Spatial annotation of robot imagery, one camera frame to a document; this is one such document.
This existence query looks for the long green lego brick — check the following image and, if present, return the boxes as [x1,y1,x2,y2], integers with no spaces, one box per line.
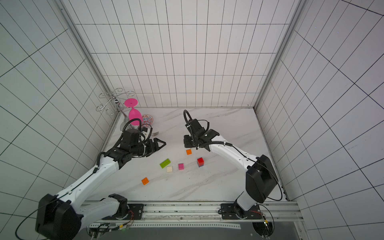
[160,159,171,169]

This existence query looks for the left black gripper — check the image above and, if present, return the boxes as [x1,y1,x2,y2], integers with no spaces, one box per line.
[131,137,167,158]

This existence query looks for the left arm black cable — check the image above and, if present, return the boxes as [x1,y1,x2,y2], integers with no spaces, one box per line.
[14,118,151,240]

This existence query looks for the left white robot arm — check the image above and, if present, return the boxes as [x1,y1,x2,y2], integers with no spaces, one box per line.
[35,129,166,240]

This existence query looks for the aluminium mounting rail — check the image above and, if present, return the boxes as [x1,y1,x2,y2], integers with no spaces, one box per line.
[59,200,307,230]

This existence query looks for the patterned small bowl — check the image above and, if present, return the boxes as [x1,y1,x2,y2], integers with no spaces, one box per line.
[142,115,154,126]

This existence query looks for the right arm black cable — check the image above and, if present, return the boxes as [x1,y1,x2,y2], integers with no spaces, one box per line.
[183,109,284,202]

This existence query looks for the pink plastic wine glass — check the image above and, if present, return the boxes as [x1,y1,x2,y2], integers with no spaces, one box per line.
[124,98,143,126]

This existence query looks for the orange lego brick front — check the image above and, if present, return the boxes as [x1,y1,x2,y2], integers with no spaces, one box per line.
[142,178,149,185]

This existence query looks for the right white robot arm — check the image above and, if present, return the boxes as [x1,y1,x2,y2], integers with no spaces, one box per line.
[184,118,279,219]

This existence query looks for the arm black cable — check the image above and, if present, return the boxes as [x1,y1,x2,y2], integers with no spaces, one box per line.
[183,109,284,202]
[14,118,151,240]

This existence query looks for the silver wire glass rack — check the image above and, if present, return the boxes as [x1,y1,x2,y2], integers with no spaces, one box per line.
[96,88,136,132]

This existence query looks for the red lego brick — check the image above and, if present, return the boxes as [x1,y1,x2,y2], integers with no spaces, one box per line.
[197,158,205,165]

